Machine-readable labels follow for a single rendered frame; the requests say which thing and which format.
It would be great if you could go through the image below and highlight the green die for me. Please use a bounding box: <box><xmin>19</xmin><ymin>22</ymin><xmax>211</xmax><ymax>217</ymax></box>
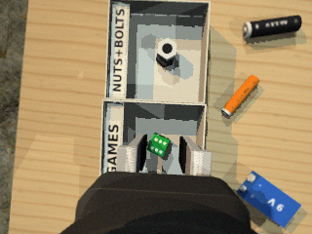
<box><xmin>147</xmin><ymin>133</ymin><xmax>170</xmax><ymax>157</ymax></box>

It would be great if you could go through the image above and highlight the orange aaa battery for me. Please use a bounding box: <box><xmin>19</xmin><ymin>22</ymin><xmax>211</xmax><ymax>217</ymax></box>
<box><xmin>221</xmin><ymin>75</ymin><xmax>259</xmax><ymax>116</ymax></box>

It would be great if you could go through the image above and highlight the blue 9v battery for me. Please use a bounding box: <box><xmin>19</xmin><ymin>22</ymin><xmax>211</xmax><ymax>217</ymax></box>
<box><xmin>237</xmin><ymin>171</ymin><xmax>301</xmax><ymax>228</ymax></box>

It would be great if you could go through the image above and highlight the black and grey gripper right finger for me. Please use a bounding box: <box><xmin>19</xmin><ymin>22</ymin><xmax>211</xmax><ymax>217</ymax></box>
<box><xmin>178</xmin><ymin>136</ymin><xmax>213</xmax><ymax>176</ymax></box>

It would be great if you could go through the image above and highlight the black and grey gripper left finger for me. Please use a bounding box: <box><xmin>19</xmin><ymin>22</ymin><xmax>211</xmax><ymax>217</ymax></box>
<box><xmin>116</xmin><ymin>134</ymin><xmax>147</xmax><ymax>173</ymax></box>

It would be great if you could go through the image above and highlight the black aa battery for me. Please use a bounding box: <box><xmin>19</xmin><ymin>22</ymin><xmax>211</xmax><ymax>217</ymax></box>
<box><xmin>242</xmin><ymin>15</ymin><xmax>302</xmax><ymax>39</ymax></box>

